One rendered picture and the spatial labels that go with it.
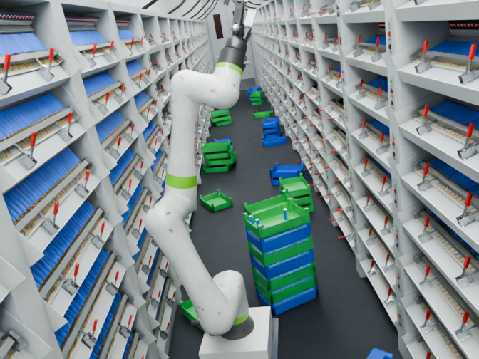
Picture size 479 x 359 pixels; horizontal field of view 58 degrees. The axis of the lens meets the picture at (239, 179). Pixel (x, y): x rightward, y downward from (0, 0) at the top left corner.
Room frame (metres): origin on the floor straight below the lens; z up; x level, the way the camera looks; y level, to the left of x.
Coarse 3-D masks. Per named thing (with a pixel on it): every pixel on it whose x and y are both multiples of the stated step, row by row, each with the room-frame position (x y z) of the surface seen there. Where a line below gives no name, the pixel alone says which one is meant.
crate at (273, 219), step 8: (288, 200) 2.23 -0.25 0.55; (272, 208) 2.21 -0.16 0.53; (280, 208) 2.23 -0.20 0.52; (288, 208) 2.24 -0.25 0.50; (296, 208) 2.19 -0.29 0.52; (304, 208) 2.08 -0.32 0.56; (248, 216) 2.16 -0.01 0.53; (256, 216) 2.17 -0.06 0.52; (264, 216) 2.19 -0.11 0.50; (272, 216) 2.21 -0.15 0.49; (280, 216) 2.19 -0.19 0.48; (288, 216) 2.18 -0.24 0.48; (296, 216) 2.16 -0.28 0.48; (304, 216) 2.06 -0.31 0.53; (248, 224) 2.10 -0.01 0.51; (256, 224) 2.14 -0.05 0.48; (264, 224) 2.12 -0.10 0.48; (272, 224) 2.10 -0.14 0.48; (280, 224) 2.00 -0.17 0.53; (288, 224) 2.02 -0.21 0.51; (296, 224) 2.04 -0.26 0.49; (256, 232) 2.01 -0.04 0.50; (264, 232) 1.97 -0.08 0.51; (272, 232) 1.99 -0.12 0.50; (280, 232) 2.00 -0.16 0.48
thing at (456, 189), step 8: (424, 168) 1.42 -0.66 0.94; (432, 168) 1.38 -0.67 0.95; (432, 176) 1.35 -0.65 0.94; (440, 176) 1.31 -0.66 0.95; (448, 184) 1.24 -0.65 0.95; (456, 184) 1.21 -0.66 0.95; (456, 192) 1.19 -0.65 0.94; (464, 192) 1.15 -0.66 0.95; (472, 200) 1.10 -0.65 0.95; (472, 208) 1.08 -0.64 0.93
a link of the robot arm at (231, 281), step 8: (224, 272) 1.49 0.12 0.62; (232, 272) 1.48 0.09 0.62; (216, 280) 1.44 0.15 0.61; (224, 280) 1.43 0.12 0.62; (232, 280) 1.42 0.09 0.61; (240, 280) 1.43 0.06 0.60; (224, 288) 1.37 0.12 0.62; (232, 288) 1.38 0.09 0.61; (240, 288) 1.41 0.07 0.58; (240, 296) 1.38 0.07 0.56; (240, 304) 1.37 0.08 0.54; (240, 312) 1.40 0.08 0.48; (248, 312) 1.45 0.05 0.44; (240, 320) 1.40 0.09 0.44
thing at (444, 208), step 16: (416, 160) 1.48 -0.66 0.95; (432, 160) 1.48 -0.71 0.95; (400, 176) 1.48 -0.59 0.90; (416, 176) 1.43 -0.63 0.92; (416, 192) 1.34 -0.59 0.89; (432, 192) 1.28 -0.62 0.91; (448, 192) 1.23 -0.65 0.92; (432, 208) 1.23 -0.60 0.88; (448, 208) 1.16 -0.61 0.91; (448, 224) 1.13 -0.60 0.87; (464, 240) 1.05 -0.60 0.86
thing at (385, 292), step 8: (360, 256) 2.18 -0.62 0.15; (368, 256) 2.16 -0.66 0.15; (368, 264) 2.12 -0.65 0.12; (376, 264) 2.08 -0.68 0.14; (368, 272) 2.03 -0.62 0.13; (376, 272) 2.01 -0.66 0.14; (376, 280) 1.96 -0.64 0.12; (384, 280) 1.93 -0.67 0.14; (376, 288) 1.90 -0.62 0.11; (384, 288) 1.87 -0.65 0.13; (384, 296) 1.82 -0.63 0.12; (392, 296) 1.79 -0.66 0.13; (384, 304) 1.77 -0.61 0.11; (392, 304) 1.74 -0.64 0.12; (392, 312) 1.69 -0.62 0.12; (392, 320) 1.65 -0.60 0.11
